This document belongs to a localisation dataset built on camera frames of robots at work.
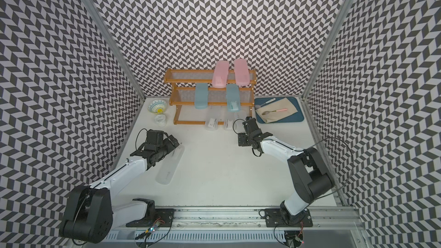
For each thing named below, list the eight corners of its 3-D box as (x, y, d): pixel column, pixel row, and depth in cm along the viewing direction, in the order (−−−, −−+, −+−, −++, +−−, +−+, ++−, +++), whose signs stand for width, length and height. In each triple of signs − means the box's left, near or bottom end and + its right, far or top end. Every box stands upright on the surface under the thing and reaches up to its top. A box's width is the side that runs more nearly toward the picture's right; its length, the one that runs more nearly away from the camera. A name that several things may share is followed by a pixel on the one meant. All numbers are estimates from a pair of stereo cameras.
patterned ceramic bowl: (147, 114, 111) (145, 110, 108) (151, 103, 117) (149, 99, 114) (166, 114, 111) (164, 110, 108) (169, 103, 117) (167, 99, 114)
